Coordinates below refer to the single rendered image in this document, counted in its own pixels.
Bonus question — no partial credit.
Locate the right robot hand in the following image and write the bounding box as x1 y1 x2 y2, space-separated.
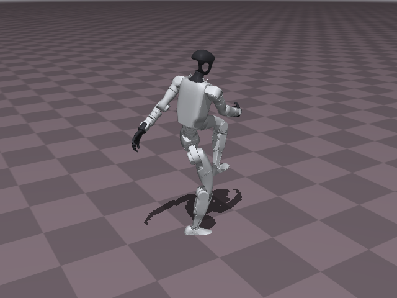
232 102 242 117

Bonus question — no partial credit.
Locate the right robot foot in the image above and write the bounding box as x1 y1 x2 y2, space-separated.
184 225 212 235

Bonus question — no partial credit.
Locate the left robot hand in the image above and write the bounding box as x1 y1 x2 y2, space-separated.
132 122 147 152

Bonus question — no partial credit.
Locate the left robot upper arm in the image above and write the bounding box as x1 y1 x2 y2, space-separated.
157 76 184 112

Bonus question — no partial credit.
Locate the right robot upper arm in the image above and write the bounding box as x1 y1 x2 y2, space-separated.
205 86 229 116

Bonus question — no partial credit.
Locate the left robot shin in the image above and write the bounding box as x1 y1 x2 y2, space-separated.
212 126 228 168

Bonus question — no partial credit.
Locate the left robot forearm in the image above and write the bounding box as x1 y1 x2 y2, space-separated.
140 100 162 132

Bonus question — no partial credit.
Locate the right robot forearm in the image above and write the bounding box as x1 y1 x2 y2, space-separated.
226 106 242 117

